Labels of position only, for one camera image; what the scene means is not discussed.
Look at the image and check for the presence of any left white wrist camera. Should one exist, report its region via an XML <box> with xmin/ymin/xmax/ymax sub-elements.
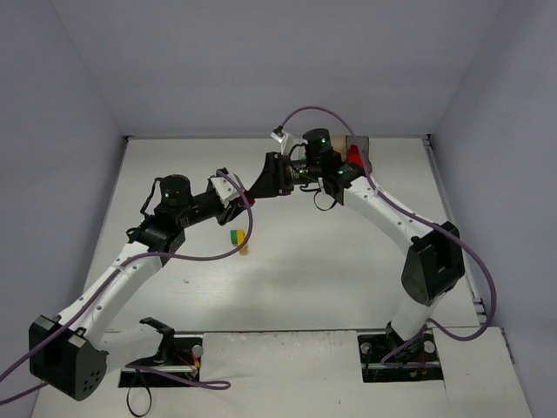
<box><xmin>209</xmin><ymin>168</ymin><xmax>244</xmax><ymax>208</ymax></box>

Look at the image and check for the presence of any amber plastic container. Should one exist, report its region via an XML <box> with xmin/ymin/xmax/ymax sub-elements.
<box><xmin>330</xmin><ymin>133</ymin><xmax>349</xmax><ymax>160</ymax></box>

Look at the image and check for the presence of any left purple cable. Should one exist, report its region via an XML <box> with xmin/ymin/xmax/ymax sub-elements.
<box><xmin>0</xmin><ymin>169</ymin><xmax>256</xmax><ymax>404</ymax></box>

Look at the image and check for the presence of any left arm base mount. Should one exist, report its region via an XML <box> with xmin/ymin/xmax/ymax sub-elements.
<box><xmin>118</xmin><ymin>317</ymin><xmax>204</xmax><ymax>388</ymax></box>

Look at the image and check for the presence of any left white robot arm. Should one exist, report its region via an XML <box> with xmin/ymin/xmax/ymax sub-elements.
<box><xmin>29</xmin><ymin>169</ymin><xmax>250</xmax><ymax>401</ymax></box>

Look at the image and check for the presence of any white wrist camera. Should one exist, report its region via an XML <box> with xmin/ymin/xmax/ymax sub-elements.
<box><xmin>271</xmin><ymin>125</ymin><xmax>292</xmax><ymax>154</ymax></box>
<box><xmin>209</xmin><ymin>168</ymin><xmax>244</xmax><ymax>208</ymax></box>

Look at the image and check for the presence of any dark grey plastic container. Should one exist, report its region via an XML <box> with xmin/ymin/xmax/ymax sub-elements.
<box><xmin>347</xmin><ymin>135</ymin><xmax>372</xmax><ymax>172</ymax></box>

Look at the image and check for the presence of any purple cable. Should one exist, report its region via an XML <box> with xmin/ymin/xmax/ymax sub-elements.
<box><xmin>280</xmin><ymin>105</ymin><xmax>497</xmax><ymax>367</ymax></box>
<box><xmin>0</xmin><ymin>169</ymin><xmax>256</xmax><ymax>404</ymax></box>

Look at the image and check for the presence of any green yellow red lego stack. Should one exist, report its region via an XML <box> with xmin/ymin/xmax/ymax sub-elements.
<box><xmin>230</xmin><ymin>229</ymin><xmax>249</xmax><ymax>255</ymax></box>

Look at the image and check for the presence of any red lego brick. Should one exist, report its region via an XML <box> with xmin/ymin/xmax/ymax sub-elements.
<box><xmin>347</xmin><ymin>145</ymin><xmax>363</xmax><ymax>165</ymax></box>

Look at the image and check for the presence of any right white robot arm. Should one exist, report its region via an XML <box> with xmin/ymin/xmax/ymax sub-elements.
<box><xmin>248</xmin><ymin>127</ymin><xmax>465</xmax><ymax>343</ymax></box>

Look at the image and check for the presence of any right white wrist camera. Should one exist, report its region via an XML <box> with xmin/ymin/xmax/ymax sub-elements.
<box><xmin>271</xmin><ymin>125</ymin><xmax>292</xmax><ymax>154</ymax></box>

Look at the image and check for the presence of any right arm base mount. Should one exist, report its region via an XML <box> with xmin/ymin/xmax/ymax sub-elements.
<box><xmin>358</xmin><ymin>328</ymin><xmax>444</xmax><ymax>383</ymax></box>

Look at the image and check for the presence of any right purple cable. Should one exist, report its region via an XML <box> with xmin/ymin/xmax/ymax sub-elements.
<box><xmin>280</xmin><ymin>105</ymin><xmax>497</xmax><ymax>367</ymax></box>

